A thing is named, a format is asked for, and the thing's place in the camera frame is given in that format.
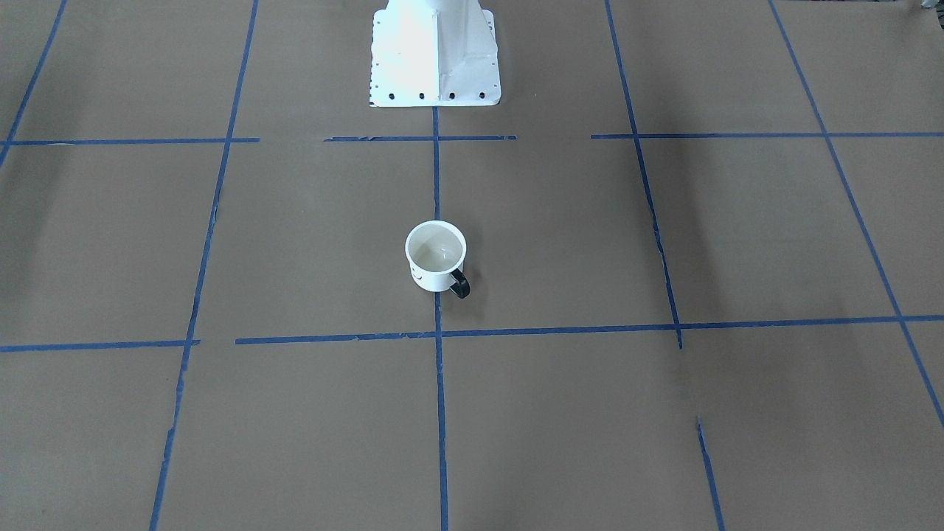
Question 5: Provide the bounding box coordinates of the white mug black handle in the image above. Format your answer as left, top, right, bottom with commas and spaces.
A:
404, 221, 471, 299

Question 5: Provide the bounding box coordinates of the crossing blue tape strip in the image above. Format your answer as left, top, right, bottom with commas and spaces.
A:
234, 315, 943, 346

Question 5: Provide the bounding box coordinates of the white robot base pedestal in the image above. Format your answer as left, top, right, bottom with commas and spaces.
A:
369, 1, 502, 108

